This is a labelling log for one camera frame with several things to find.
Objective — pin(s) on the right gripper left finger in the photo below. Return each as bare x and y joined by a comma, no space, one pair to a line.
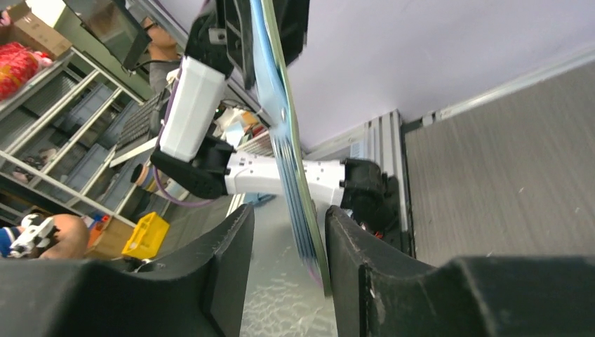
197,290

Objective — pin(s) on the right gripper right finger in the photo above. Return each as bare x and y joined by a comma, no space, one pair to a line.
380,291

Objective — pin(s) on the yellow plastic crate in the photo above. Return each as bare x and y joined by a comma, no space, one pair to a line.
147,237

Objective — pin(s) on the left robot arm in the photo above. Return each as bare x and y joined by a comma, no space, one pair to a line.
210,168

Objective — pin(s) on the green card holder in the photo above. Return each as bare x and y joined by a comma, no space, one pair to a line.
275,98

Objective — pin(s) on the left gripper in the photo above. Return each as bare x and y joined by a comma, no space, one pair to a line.
207,37

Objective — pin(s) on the metal storage shelf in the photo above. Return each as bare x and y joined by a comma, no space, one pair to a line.
62,143

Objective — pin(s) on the red patterned bag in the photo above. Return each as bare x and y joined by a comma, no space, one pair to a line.
18,65

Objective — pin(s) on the person in background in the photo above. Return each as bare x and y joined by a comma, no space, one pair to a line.
163,52

